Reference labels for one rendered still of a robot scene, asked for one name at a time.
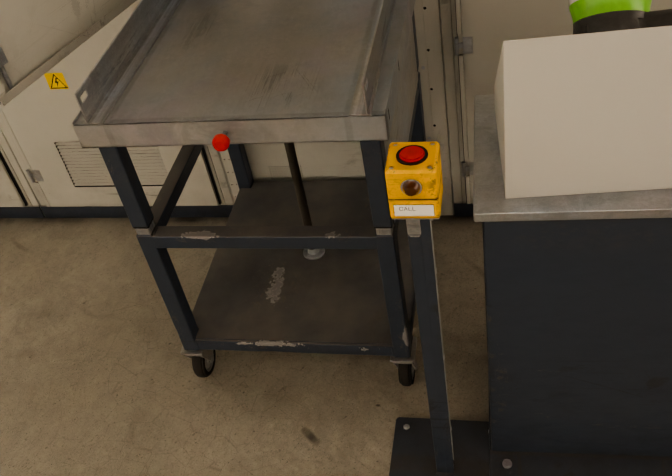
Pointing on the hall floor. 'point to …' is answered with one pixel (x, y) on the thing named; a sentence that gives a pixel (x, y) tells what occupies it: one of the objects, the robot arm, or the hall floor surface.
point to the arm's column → (580, 335)
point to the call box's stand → (430, 328)
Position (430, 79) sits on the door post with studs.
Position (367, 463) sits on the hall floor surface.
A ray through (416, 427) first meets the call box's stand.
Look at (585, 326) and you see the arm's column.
